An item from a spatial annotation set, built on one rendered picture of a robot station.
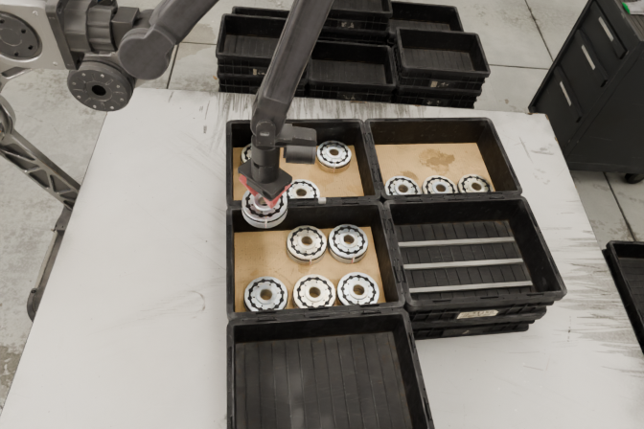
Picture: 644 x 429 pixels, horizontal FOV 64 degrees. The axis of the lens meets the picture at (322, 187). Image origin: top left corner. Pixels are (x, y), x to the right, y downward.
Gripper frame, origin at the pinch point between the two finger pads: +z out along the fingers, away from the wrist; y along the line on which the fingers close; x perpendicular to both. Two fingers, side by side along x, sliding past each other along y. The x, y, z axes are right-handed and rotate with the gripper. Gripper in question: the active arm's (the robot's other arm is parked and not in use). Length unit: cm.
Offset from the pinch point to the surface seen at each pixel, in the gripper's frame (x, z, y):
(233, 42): -87, 58, 99
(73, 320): 41, 35, 26
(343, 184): -31.4, 22.4, -2.3
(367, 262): -15.0, 22.1, -22.6
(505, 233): -49, 22, -46
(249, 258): 4.2, 22.2, 0.9
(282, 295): 7.6, 19.1, -13.0
